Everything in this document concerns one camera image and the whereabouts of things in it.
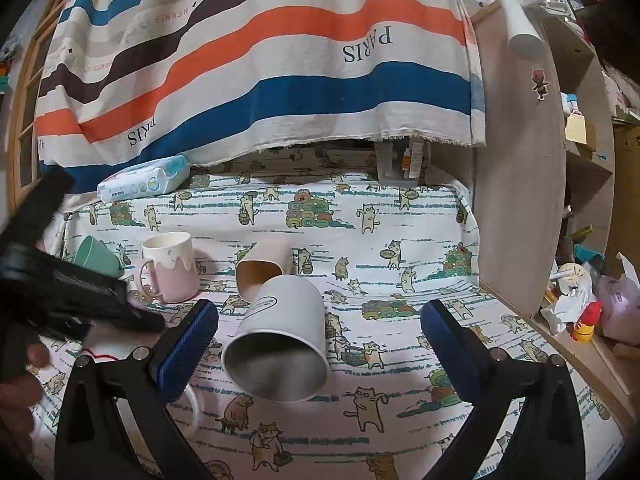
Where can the striped Paris cloth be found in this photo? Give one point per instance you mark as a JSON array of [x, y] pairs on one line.
[[129, 81]]

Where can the pink white drip mug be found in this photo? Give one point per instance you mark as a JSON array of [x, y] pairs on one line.
[[167, 271]]

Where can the red yellow toy figure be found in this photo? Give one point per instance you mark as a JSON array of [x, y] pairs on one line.
[[583, 329]]

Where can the white pink paper cup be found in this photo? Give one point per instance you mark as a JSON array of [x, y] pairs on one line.
[[105, 343]]

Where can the cat print bed sheet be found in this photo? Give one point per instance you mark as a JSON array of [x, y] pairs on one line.
[[376, 254]]

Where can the baby wipes pack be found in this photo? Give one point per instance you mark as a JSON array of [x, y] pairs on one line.
[[148, 179]]

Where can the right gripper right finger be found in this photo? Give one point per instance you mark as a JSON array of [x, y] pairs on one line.
[[547, 441]]

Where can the white clip lamp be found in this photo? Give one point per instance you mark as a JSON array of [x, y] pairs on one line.
[[523, 38]]

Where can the person's left hand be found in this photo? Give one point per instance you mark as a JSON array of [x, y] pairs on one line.
[[18, 395]]

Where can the wooden glass door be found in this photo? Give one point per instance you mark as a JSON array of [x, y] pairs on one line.
[[23, 171]]

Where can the mint green plastic cup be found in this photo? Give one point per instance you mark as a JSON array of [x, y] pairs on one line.
[[92, 254]]

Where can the wooden shelf unit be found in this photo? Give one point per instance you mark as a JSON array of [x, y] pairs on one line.
[[548, 168]]

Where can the bear sticker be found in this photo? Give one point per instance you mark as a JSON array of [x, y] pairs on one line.
[[540, 82]]

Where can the beige square cup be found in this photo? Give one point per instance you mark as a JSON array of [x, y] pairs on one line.
[[267, 259]]

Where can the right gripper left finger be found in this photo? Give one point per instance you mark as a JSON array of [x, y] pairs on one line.
[[92, 441]]

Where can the grey mug white handle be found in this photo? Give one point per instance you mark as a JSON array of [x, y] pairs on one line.
[[278, 353]]

